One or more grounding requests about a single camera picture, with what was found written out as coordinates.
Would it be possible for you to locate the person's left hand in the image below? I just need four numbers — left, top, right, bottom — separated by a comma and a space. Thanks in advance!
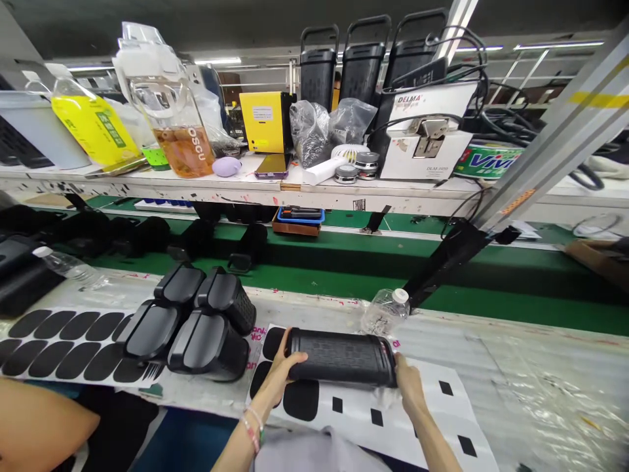
248, 338, 309, 420

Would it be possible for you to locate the person's right hand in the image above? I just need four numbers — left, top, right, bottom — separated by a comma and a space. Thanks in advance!
392, 351, 432, 420

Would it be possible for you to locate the black mesh speaker casing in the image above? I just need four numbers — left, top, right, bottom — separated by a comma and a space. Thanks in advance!
284, 326, 400, 390

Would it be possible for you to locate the white sheet with square stickers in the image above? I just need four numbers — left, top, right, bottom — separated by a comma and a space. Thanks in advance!
244, 324, 501, 472

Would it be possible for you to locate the crumpled clear plastic bottle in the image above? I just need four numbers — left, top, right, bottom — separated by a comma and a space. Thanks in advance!
360, 287, 411, 341

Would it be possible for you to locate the person's body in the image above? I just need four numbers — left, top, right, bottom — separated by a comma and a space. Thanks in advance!
253, 425, 394, 472

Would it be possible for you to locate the clear plastic film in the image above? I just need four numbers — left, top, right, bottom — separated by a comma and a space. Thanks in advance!
417, 319, 629, 472

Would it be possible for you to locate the green conveyor belt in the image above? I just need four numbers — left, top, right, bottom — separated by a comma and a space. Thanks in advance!
0, 194, 629, 323

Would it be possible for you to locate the brown cardboard tray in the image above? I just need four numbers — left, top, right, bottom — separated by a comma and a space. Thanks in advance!
271, 218, 323, 238

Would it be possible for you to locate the blue plastic tray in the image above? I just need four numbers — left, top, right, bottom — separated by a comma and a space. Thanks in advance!
276, 206, 327, 228

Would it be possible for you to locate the row of black speakers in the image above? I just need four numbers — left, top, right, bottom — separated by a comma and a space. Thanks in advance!
0, 202, 270, 275

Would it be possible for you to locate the white shelf board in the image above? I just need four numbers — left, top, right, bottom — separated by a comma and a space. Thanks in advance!
0, 159, 629, 218

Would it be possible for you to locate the purple smartphone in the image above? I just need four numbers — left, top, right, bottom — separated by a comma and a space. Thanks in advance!
254, 152, 292, 180

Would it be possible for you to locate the sheet of black oval stickers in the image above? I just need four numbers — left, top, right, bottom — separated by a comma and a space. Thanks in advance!
0, 307, 166, 390

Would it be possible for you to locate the purple egg-shaped gadget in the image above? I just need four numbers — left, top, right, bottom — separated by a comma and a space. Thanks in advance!
212, 155, 243, 178

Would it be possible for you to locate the white handheld fan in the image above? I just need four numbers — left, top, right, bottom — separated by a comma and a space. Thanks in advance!
302, 143, 359, 186

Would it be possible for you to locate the clear water bottle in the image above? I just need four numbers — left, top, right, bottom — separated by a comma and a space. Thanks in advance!
31, 245, 112, 292

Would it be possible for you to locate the brown cardboard box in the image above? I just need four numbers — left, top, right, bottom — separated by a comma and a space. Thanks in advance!
563, 237, 629, 294

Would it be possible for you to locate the clear bag of dark parts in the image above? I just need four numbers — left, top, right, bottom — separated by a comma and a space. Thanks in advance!
328, 97, 379, 147
289, 100, 332, 170

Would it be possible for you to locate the white screw feeder machine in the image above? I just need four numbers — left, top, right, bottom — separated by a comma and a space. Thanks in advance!
375, 80, 481, 181

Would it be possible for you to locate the yellow box device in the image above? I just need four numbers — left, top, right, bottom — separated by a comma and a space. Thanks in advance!
238, 90, 297, 155

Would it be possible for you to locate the large black speaker housing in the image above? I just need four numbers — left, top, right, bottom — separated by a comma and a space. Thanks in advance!
0, 235, 68, 319

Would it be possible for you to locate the large clear tea bottle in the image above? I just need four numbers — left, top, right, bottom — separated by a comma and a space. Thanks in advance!
111, 21, 218, 180

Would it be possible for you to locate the yellow drink bottle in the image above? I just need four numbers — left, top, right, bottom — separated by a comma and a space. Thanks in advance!
50, 62, 142, 169

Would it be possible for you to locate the grey plastic bin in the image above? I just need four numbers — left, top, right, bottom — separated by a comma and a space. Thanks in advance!
0, 89, 93, 171

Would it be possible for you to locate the black metal bracket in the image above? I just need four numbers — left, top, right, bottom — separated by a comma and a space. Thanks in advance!
402, 218, 523, 309

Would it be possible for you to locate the bundle of black cables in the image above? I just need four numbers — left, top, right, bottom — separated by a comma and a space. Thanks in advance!
440, 24, 606, 193

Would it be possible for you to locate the aluminium frame post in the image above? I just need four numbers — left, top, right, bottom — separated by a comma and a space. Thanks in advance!
472, 9, 629, 233

